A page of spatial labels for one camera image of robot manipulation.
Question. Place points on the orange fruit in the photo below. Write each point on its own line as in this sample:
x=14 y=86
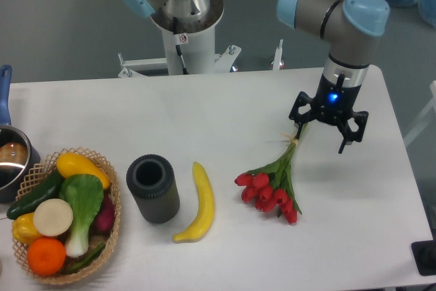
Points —
x=46 y=256

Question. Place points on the white frame at right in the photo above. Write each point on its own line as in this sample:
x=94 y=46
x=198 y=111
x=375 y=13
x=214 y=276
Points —
x=422 y=119

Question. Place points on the yellow squash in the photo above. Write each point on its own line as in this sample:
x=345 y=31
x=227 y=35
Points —
x=69 y=164

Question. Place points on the dark green cucumber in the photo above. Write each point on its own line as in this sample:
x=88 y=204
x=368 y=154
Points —
x=49 y=188

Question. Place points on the yellow bell pepper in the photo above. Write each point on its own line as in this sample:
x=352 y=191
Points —
x=24 y=230

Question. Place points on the green bok choy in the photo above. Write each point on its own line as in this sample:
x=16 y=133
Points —
x=84 y=193

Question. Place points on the woven wicker basket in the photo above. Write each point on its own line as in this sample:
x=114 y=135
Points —
x=105 y=241

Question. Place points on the green chili pepper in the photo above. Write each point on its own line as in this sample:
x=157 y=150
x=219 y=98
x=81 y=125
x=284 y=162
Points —
x=91 y=256

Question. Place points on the red tulip bouquet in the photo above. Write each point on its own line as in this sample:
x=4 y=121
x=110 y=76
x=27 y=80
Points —
x=270 y=187

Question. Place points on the dark grey ribbed vase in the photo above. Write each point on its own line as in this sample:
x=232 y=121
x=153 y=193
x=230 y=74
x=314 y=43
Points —
x=151 y=181

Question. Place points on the purple sweet potato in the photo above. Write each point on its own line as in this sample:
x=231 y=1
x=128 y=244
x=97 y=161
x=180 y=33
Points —
x=104 y=220

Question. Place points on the blue handled saucepan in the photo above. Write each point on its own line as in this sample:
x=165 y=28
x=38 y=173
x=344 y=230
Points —
x=18 y=155

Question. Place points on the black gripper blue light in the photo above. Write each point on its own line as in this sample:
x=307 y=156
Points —
x=337 y=98

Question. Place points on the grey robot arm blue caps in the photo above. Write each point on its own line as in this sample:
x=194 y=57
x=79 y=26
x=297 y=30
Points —
x=351 y=27

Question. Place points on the black device at table edge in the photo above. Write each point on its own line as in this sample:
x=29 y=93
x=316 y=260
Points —
x=424 y=256

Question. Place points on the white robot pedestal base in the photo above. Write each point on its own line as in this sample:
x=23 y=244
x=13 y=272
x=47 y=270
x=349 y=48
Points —
x=188 y=33

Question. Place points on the yellow banana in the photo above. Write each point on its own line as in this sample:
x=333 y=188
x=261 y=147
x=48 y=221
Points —
x=203 y=221

